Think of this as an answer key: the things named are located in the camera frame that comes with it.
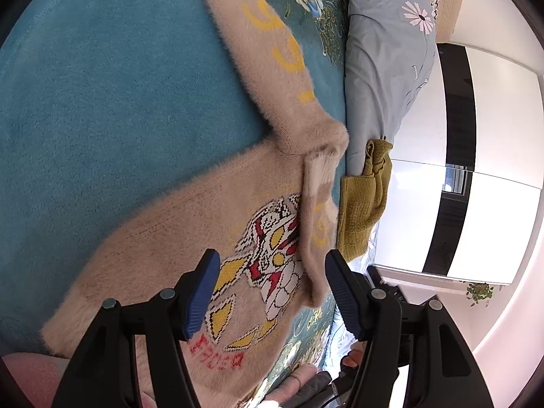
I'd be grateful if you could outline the grey floral pillow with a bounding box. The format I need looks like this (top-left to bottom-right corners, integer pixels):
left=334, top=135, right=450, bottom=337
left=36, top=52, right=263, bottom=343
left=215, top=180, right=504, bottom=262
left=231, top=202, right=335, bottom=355
left=331, top=0, right=438, bottom=349

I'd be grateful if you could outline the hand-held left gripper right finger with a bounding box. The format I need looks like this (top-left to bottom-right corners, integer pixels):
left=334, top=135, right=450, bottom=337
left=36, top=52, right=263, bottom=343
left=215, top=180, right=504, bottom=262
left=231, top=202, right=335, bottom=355
left=325, top=249, right=496, bottom=408

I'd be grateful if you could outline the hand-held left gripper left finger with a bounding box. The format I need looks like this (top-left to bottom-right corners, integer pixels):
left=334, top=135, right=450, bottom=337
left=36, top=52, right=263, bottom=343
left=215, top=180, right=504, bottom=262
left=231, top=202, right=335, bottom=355
left=51, top=249, right=222, bottom=408

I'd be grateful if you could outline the person's right hand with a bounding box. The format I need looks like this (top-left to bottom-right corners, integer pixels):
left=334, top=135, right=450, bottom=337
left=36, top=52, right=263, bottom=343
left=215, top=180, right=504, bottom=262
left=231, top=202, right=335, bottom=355
left=261, top=340, right=367, bottom=408

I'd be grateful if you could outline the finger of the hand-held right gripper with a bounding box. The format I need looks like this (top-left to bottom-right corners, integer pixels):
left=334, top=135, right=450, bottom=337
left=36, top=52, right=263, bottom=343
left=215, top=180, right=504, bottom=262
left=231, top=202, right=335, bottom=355
left=365, top=265, right=404, bottom=304

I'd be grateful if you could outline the teal floral plush blanket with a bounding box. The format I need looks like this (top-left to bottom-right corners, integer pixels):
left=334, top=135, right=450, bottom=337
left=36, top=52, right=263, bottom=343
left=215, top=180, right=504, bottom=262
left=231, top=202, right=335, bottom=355
left=0, top=0, right=377, bottom=408

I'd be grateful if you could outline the person's pink clothing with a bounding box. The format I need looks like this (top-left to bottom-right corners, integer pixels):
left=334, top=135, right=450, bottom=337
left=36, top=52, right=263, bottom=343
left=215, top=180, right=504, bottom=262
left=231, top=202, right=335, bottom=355
left=0, top=352, right=71, bottom=408

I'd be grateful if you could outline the white wardrobe black stripe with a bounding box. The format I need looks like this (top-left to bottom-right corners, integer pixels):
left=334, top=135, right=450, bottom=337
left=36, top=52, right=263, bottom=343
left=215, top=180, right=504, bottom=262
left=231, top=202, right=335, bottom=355
left=374, top=42, right=544, bottom=286

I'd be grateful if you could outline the beige fuzzy sweater robot print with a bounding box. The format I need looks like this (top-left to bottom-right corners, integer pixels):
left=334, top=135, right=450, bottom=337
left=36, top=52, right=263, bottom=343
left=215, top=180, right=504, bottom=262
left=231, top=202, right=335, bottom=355
left=40, top=0, right=351, bottom=408

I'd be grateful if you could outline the green potted plant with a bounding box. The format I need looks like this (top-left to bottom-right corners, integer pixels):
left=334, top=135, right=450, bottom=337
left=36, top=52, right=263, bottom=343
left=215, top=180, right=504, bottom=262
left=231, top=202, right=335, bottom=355
left=465, top=282, right=497, bottom=307

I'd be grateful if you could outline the olive knitted garment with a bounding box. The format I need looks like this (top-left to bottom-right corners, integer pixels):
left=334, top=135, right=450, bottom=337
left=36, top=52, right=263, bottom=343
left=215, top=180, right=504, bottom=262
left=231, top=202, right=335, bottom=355
left=338, top=138, right=394, bottom=262

